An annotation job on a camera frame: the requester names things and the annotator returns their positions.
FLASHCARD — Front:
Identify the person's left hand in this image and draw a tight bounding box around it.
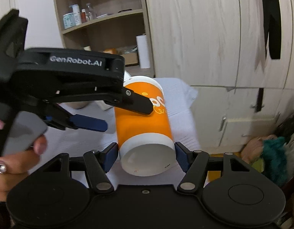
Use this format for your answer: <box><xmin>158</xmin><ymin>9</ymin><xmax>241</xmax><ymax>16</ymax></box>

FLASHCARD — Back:
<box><xmin>0</xmin><ymin>117</ymin><xmax>48</xmax><ymax>202</ymax></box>

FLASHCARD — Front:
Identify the floral white paper cup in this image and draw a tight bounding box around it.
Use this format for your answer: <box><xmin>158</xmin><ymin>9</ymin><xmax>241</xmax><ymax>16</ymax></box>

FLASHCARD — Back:
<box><xmin>95</xmin><ymin>71</ymin><xmax>131</xmax><ymax>111</ymax></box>

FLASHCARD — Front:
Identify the small red bottle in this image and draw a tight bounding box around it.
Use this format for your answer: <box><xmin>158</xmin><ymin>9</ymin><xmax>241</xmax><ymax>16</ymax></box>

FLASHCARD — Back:
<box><xmin>81</xmin><ymin>9</ymin><xmax>87</xmax><ymax>23</ymax></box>

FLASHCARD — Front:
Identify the light wood wardrobe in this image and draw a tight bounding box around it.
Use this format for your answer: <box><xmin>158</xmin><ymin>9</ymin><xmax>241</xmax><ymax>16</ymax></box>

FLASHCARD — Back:
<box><xmin>146</xmin><ymin>0</ymin><xmax>294</xmax><ymax>152</ymax></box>

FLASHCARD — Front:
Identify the white paper towel roll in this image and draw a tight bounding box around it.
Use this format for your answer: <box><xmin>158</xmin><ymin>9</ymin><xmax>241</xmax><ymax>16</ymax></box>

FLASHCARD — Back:
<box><xmin>136</xmin><ymin>35</ymin><xmax>151</xmax><ymax>69</ymax></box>

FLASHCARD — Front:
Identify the teal white wipes canister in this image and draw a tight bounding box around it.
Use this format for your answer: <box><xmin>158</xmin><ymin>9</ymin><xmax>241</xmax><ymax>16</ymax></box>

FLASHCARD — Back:
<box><xmin>63</xmin><ymin>12</ymin><xmax>76</xmax><ymax>30</ymax></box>

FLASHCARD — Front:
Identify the wooden open shelf unit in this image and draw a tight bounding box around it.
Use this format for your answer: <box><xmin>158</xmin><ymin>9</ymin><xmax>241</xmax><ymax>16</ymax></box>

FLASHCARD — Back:
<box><xmin>51</xmin><ymin>0</ymin><xmax>155</xmax><ymax>78</ymax></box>

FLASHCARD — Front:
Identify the orange floral small box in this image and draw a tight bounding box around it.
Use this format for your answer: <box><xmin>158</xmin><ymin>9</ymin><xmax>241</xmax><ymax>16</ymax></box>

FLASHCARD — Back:
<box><xmin>103</xmin><ymin>48</ymin><xmax>117</xmax><ymax>55</ymax></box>

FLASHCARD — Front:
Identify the clear glass bottle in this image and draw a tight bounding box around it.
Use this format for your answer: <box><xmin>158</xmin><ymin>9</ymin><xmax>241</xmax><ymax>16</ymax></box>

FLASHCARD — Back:
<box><xmin>86</xmin><ymin>3</ymin><xmax>97</xmax><ymax>21</ymax></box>

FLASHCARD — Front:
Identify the orange white paper cup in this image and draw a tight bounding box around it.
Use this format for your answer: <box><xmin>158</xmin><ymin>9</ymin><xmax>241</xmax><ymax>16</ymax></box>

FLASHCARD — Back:
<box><xmin>114</xmin><ymin>76</ymin><xmax>176</xmax><ymax>177</ymax></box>

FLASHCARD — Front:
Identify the small cardboard box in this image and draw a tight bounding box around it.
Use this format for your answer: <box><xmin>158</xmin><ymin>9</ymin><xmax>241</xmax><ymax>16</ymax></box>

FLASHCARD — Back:
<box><xmin>121</xmin><ymin>52</ymin><xmax>139</xmax><ymax>66</ymax></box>

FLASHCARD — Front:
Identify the white spray bottle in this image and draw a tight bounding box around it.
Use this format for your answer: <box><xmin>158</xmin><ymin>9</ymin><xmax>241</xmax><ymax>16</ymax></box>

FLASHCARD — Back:
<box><xmin>70</xmin><ymin>4</ymin><xmax>82</xmax><ymax>26</ymax></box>

